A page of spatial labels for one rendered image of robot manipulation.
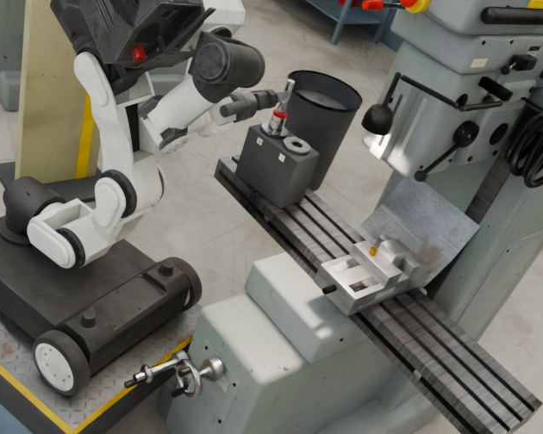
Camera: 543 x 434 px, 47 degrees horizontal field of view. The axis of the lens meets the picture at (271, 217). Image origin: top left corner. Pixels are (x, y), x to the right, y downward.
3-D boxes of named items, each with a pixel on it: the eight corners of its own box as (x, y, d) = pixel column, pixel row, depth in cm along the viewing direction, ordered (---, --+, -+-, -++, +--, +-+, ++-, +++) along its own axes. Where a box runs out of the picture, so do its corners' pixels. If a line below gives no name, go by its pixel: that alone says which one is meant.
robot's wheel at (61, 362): (28, 368, 194) (33, 325, 183) (41, 360, 198) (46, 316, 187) (74, 408, 188) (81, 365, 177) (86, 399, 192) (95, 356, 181)
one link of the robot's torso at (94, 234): (36, 245, 202) (99, 167, 171) (84, 222, 217) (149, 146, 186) (64, 284, 201) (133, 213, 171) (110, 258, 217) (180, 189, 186)
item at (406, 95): (379, 159, 164) (412, 87, 152) (368, 151, 166) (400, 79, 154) (389, 158, 166) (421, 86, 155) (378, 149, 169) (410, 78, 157)
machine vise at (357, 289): (346, 317, 173) (360, 288, 167) (312, 281, 181) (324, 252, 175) (423, 284, 195) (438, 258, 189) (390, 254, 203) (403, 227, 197)
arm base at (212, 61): (205, 99, 136) (235, 58, 131) (172, 59, 140) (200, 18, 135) (245, 102, 149) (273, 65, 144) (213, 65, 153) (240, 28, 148)
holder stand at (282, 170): (280, 209, 206) (298, 158, 194) (234, 172, 215) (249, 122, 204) (302, 199, 214) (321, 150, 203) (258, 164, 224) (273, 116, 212)
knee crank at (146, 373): (129, 395, 187) (132, 382, 184) (120, 381, 190) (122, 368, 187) (190, 370, 201) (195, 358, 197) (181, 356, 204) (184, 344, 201)
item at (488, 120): (459, 170, 173) (506, 84, 158) (396, 122, 186) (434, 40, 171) (496, 160, 185) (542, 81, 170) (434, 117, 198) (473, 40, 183)
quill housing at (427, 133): (407, 185, 164) (462, 73, 145) (353, 141, 175) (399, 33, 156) (449, 174, 176) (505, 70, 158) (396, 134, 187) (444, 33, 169)
